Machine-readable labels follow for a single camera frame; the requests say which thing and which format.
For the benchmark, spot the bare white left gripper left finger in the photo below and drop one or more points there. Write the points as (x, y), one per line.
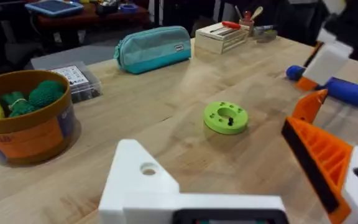
(129, 180)

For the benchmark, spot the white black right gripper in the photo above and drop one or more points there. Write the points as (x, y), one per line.
(356, 34)

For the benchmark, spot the white orange left gripper right finger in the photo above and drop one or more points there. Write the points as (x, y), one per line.
(322, 158)

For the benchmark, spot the blue electric screwdriver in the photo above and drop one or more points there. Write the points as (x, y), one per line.
(350, 91)

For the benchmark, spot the small black screw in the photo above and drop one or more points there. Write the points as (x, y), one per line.
(230, 122)

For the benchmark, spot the small clear container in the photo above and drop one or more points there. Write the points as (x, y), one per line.
(265, 33)

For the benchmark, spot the small cup with utensils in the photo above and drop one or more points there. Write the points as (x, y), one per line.
(246, 25)

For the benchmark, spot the pale wooden crate with tools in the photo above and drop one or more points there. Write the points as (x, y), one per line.
(219, 40)

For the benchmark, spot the green disc with holes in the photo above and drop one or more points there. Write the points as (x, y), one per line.
(216, 119)

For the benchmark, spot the clear plastic box with label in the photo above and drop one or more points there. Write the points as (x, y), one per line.
(81, 82)

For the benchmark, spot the orange tub with knitted toys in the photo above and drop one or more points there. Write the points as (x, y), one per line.
(26, 137)

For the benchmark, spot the teal zip bag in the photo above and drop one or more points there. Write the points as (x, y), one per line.
(154, 51)

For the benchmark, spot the dark red side table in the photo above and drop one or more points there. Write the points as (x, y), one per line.
(89, 19)

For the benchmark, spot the blue tape roll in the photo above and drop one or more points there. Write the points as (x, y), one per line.
(128, 8)

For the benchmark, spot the blue tablet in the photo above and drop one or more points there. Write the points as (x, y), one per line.
(54, 7)

